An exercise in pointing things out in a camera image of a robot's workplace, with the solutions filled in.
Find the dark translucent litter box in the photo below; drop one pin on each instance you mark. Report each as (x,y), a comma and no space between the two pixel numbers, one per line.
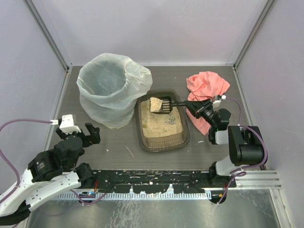
(166,143)

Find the pink cloth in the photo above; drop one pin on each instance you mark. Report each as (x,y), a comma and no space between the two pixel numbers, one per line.
(202,86)

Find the grey slotted cable duct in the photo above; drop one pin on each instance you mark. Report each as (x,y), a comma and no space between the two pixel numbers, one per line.
(170,195)

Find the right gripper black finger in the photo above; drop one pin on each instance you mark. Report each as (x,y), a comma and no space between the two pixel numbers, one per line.
(195,111)
(197,104)

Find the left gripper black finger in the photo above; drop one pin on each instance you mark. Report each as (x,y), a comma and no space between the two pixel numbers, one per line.
(94,134)
(61,134)

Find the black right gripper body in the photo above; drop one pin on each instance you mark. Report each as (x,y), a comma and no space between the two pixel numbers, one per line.
(202,109)

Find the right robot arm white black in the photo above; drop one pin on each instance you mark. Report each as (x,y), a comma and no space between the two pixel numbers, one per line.
(245,144)

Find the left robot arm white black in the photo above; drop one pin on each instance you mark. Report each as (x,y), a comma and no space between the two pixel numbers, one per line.
(49,174)

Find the translucent plastic trash bag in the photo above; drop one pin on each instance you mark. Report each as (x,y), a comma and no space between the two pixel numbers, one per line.
(109,87)

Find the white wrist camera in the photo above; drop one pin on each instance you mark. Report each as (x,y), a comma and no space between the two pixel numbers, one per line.
(68,124)
(217,99)

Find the beige cat litter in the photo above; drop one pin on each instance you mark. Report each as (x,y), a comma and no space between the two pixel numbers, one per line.
(160,125)

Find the black slotted litter scoop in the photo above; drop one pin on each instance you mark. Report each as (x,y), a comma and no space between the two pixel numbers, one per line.
(163,105)

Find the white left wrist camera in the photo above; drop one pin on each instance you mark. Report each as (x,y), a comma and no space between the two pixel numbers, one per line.
(68,124)

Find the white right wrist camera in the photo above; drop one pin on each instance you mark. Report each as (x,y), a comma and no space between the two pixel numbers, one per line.
(217,99)

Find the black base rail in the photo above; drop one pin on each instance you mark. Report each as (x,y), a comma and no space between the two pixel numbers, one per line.
(124,181)

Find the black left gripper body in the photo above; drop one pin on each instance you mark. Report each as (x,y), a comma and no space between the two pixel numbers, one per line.
(83,137)

